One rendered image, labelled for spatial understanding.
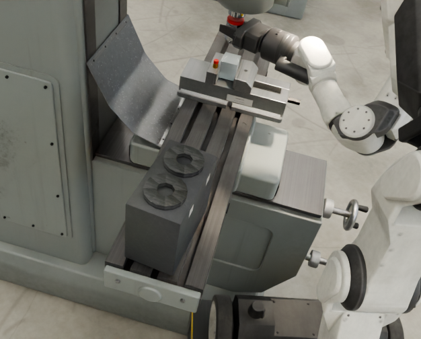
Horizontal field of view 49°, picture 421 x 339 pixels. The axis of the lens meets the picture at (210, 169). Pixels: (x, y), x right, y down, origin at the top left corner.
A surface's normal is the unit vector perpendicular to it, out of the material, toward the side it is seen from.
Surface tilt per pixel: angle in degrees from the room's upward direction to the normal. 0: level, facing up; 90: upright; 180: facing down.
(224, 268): 90
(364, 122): 44
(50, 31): 88
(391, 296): 71
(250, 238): 90
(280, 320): 0
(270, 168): 0
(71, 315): 0
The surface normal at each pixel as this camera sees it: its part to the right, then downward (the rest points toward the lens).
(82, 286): -0.15, 0.28
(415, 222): 0.13, -0.42
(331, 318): 0.00, 0.73
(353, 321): 0.07, 0.30
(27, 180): -0.23, 0.64
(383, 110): -0.50, -0.32
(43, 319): 0.14, -0.70
